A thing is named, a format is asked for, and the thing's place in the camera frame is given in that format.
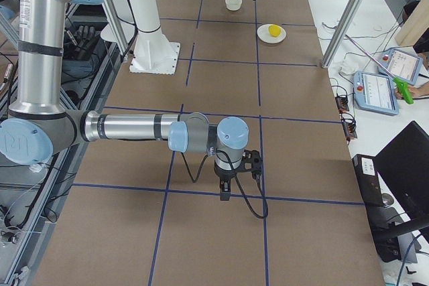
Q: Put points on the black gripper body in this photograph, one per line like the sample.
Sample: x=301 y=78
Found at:
x=224 y=175

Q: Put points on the yellow lemon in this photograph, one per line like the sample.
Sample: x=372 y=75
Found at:
x=274 y=31

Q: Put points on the white bowl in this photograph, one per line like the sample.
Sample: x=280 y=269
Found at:
x=233 y=5

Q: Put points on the white plate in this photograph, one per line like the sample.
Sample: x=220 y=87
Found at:
x=263 y=35

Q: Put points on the orange black electronics module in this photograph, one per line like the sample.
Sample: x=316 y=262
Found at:
x=342 y=103

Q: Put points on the near teach pendant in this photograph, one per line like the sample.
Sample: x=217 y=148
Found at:
x=375 y=92

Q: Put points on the teach pendant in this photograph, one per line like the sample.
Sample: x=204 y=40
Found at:
x=401 y=64
x=375 y=92

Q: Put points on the black computer box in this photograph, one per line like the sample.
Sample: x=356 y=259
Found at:
x=391 y=235

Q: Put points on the far teach pendant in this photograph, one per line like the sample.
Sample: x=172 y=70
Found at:
x=401 y=64

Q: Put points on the black monitor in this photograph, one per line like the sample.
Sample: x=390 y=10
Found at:
x=403 y=166

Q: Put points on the aluminium frame post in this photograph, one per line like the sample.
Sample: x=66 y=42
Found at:
x=340 y=31

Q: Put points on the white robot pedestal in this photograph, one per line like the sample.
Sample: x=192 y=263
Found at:
x=152 y=53

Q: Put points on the green handled grabber tool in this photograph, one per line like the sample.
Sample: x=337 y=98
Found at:
x=402 y=86

